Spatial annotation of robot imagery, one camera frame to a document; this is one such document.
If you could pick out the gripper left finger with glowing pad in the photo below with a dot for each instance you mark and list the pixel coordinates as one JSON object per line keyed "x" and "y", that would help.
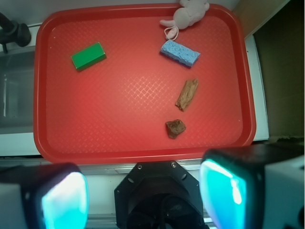
{"x": 52, "y": 196}

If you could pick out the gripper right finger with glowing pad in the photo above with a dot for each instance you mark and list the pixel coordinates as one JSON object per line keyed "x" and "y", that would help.
{"x": 261, "y": 186}

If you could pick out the green rectangular block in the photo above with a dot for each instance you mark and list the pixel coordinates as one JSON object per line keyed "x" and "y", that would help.
{"x": 88, "y": 57}

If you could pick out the small brown rock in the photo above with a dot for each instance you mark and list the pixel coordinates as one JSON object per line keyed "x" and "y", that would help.
{"x": 175, "y": 128}

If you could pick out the brown wood piece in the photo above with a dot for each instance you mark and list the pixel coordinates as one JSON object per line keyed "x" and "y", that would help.
{"x": 187, "y": 93}

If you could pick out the red plastic tray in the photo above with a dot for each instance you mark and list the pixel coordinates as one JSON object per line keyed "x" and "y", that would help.
{"x": 116, "y": 110}

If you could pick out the blue sponge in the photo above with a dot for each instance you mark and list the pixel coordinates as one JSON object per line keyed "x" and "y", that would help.
{"x": 180, "y": 53}

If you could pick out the pink plush toy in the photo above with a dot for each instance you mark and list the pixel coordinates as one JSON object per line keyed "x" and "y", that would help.
{"x": 190, "y": 12}

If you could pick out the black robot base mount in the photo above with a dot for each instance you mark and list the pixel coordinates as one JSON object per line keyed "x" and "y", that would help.
{"x": 159, "y": 195}

